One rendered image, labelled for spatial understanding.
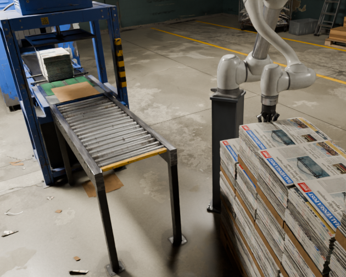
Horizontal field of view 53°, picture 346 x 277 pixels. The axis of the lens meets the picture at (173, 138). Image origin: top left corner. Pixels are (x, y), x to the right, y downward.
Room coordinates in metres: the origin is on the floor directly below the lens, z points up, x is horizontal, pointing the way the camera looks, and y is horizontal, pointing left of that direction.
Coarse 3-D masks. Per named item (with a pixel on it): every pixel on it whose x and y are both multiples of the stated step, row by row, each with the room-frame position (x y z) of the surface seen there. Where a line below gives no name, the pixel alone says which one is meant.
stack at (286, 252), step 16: (224, 144) 1.90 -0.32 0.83; (224, 160) 1.86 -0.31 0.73; (224, 176) 1.88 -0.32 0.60; (240, 176) 1.60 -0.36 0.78; (224, 192) 1.86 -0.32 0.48; (240, 192) 1.59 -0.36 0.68; (256, 192) 1.38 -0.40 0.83; (224, 208) 1.87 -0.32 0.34; (240, 208) 1.58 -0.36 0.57; (256, 208) 1.39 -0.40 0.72; (224, 224) 1.87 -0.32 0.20; (240, 224) 1.58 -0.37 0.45; (272, 224) 1.20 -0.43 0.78; (224, 240) 1.85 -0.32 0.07; (240, 240) 1.56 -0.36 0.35; (256, 240) 1.33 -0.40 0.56; (272, 240) 1.19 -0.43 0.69; (288, 240) 1.06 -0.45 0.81; (240, 256) 1.55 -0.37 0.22; (256, 256) 1.33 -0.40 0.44; (288, 256) 1.05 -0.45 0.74; (240, 272) 1.60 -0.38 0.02; (256, 272) 1.31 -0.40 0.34; (272, 272) 1.14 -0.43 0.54; (288, 272) 1.03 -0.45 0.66; (304, 272) 0.93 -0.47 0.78
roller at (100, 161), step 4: (148, 144) 2.02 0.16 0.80; (152, 144) 2.02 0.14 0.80; (156, 144) 2.03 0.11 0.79; (136, 148) 1.97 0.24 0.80; (140, 148) 1.98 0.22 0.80; (144, 148) 1.98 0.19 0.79; (148, 148) 1.99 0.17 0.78; (120, 152) 1.94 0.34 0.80; (124, 152) 1.93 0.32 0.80; (128, 152) 1.94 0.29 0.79; (132, 152) 1.94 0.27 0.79; (136, 152) 1.95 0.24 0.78; (108, 156) 1.89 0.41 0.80; (112, 156) 1.89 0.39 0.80; (116, 156) 1.90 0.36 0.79; (120, 156) 1.90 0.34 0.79; (124, 156) 1.91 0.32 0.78; (96, 160) 1.85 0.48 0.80; (100, 160) 1.85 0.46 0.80; (104, 160) 1.86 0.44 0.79; (108, 160) 1.87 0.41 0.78
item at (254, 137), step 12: (240, 132) 1.65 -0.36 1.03; (252, 132) 1.57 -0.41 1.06; (264, 132) 1.57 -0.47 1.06; (276, 132) 1.57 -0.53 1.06; (240, 144) 1.66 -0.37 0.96; (252, 144) 1.49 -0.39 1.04; (264, 144) 1.45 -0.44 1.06; (276, 144) 1.44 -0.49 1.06; (288, 144) 1.44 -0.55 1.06; (240, 156) 1.65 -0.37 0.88; (252, 156) 1.50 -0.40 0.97; (252, 168) 1.49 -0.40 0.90
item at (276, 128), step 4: (272, 124) 1.67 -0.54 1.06; (280, 124) 1.66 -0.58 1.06; (276, 128) 1.62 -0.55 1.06; (280, 128) 1.61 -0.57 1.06; (284, 128) 1.61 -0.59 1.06; (280, 132) 1.56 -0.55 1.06; (284, 132) 1.56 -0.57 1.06; (288, 132) 1.55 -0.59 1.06; (284, 136) 1.52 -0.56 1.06; (288, 136) 1.51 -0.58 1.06; (292, 136) 1.51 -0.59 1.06; (288, 140) 1.47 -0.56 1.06; (292, 140) 1.47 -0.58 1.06; (296, 140) 1.47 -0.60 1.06; (292, 144) 1.43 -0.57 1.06
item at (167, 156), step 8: (112, 96) 3.00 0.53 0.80; (120, 104) 2.78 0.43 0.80; (128, 112) 2.60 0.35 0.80; (136, 120) 2.42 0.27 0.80; (144, 128) 2.27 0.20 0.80; (152, 136) 2.15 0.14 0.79; (160, 136) 2.12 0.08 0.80; (160, 144) 2.04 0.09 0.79; (168, 144) 2.00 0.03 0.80; (168, 152) 1.94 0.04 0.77; (176, 152) 1.94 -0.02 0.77; (168, 160) 1.95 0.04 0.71; (176, 160) 1.94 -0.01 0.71
